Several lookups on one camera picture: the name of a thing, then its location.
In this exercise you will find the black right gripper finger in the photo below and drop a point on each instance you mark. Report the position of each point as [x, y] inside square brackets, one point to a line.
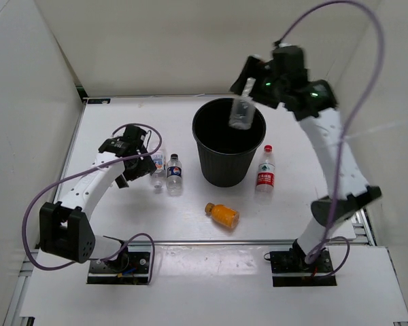
[265, 96]
[253, 68]

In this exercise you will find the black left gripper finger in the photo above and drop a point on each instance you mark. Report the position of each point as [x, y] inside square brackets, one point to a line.
[122, 181]
[148, 166]

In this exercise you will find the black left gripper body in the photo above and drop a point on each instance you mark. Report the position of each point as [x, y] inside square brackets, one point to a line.
[132, 171]

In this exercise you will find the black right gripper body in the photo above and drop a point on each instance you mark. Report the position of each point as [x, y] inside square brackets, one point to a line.
[274, 87]

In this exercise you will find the clear bottle blue orange label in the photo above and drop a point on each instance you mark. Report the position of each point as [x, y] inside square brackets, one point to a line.
[157, 178]

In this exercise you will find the clear unlabelled plastic bottle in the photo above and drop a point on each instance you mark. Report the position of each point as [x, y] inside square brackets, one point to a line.
[242, 111]

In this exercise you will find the clear Pepsi bottle black cap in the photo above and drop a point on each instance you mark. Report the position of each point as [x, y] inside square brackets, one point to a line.
[174, 176]

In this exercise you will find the red label water bottle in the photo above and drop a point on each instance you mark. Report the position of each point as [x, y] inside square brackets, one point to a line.
[265, 176]

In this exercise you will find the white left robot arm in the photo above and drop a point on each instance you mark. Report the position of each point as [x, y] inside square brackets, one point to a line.
[65, 229]

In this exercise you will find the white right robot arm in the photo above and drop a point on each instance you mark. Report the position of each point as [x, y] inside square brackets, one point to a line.
[348, 190]

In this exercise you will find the black plastic waste bin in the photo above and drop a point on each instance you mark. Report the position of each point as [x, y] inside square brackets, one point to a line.
[225, 153]

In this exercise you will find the orange juice bottle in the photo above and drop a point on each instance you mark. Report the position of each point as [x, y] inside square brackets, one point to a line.
[223, 215]

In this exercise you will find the aluminium frame rail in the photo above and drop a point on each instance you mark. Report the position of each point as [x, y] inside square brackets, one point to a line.
[225, 242]

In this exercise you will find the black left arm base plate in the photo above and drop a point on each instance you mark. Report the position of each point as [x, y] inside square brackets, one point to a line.
[131, 268]

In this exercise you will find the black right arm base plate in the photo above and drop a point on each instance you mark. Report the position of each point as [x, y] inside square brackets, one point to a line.
[288, 270]

